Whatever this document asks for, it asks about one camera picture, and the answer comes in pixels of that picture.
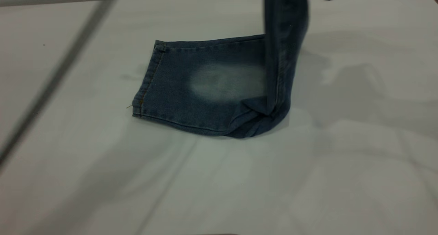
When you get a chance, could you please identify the blue denim shorts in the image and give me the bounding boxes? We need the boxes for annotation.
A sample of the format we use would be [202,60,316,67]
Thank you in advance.
[132,0,338,139]

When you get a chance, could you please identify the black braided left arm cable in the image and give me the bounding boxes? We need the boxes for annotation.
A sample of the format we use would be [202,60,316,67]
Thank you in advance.
[0,0,124,168]

